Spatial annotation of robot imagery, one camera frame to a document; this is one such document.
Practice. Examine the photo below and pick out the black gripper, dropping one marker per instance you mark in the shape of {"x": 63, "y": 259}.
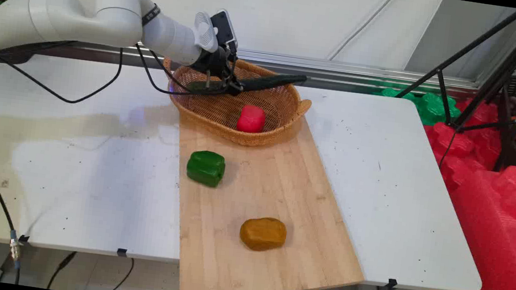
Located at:
{"x": 216, "y": 61}

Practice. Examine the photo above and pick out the yellow toy bell pepper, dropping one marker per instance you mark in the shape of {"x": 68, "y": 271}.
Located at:
{"x": 263, "y": 234}

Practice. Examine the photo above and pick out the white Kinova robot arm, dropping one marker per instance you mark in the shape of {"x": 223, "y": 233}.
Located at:
{"x": 57, "y": 17}

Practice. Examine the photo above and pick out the tan wicker basket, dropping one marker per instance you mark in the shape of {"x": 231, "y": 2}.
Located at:
{"x": 222, "y": 116}

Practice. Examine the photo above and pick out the red toy bell pepper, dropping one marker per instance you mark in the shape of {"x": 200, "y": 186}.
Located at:
{"x": 251, "y": 119}

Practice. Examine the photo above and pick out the dark green toy cucumber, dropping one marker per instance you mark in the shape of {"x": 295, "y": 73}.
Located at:
{"x": 270, "y": 82}

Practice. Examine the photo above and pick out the green toy bell pepper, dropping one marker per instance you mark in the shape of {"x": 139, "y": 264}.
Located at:
{"x": 206, "y": 168}

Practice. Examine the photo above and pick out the wooden cutting board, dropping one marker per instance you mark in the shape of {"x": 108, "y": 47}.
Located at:
{"x": 264, "y": 215}

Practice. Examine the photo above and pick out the black table edge clip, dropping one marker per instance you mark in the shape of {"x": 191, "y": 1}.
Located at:
{"x": 392, "y": 282}
{"x": 24, "y": 238}
{"x": 122, "y": 251}

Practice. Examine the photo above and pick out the green foam mat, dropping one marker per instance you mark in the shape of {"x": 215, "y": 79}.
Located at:
{"x": 432, "y": 107}

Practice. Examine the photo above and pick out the black tripod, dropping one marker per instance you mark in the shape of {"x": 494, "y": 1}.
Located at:
{"x": 508, "y": 72}

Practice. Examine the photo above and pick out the red foam mat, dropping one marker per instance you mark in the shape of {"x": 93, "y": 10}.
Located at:
{"x": 500, "y": 219}

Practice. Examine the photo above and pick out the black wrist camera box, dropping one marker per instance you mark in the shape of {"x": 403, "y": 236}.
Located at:
{"x": 223, "y": 27}

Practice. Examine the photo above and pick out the aluminium window rail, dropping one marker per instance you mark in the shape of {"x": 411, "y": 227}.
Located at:
{"x": 370, "y": 72}

